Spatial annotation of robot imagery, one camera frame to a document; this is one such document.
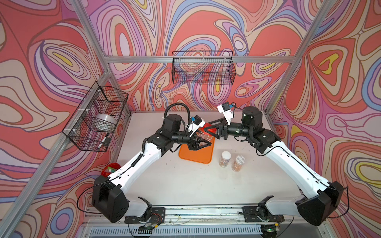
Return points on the white bowl in basket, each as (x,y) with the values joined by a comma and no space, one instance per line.
(104,122)

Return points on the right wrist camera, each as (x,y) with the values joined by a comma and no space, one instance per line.
(226,110)

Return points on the black wire basket left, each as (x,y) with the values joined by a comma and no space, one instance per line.
(80,129)

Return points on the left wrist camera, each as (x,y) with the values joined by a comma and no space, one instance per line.
(196,123)

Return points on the white lid candy jar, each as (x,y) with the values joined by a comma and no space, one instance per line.
(224,159)

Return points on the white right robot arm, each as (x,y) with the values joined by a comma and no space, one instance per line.
(319,197)

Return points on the patterned lid candy jar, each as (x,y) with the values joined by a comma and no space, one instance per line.
(238,163)

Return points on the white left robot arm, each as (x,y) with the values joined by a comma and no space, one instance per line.
(109,194)

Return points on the black wire basket back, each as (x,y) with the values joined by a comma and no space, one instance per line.
(203,67)

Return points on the black marker in basket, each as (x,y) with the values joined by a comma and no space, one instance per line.
(102,141)

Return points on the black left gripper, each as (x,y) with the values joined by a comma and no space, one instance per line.
(193,145)

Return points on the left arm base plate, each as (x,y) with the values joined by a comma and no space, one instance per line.
(155,215)

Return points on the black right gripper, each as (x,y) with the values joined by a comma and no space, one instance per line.
(222,131)

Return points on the orange tray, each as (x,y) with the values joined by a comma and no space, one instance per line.
(203,156)

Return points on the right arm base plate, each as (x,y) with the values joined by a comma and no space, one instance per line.
(253,214)

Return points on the black wire basket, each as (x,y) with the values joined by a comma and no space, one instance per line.
(203,67)
(80,129)

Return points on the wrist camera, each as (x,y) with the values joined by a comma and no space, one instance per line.
(226,110)
(196,123)

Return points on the red lid candy jar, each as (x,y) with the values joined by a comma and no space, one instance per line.
(203,133)

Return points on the red pen cup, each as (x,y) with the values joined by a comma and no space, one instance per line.
(110,168)

